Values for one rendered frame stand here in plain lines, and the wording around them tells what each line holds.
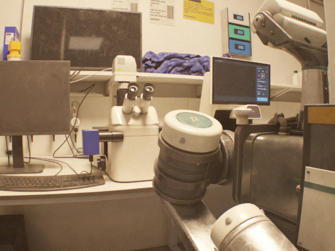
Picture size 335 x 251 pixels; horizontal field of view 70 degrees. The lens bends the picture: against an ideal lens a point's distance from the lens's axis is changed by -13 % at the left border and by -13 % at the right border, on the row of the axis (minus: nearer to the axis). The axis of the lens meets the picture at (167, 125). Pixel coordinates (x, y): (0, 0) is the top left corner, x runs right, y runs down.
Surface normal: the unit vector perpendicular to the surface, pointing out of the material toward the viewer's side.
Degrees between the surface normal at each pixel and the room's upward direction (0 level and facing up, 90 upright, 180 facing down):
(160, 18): 90
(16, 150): 90
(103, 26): 86
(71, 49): 86
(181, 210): 23
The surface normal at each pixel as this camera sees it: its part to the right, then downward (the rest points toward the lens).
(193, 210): 0.16, -0.90
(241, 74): 0.37, 0.09
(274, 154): -0.65, 0.04
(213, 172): 0.55, 0.42
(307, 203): -0.91, 0.02
